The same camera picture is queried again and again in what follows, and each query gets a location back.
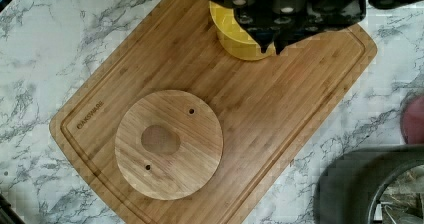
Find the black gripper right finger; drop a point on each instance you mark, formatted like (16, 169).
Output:
(311, 22)

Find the bamboo cutting board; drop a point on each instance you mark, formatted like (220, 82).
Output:
(267, 109)

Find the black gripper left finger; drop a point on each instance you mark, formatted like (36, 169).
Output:
(257, 21)

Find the red round object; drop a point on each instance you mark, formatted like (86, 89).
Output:
(412, 122)

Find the round wooden stand with peg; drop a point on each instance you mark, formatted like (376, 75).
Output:
(169, 144)

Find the yellow mug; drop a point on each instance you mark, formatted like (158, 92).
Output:
(233, 38)

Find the dark plant pot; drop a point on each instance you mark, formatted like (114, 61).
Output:
(350, 187)

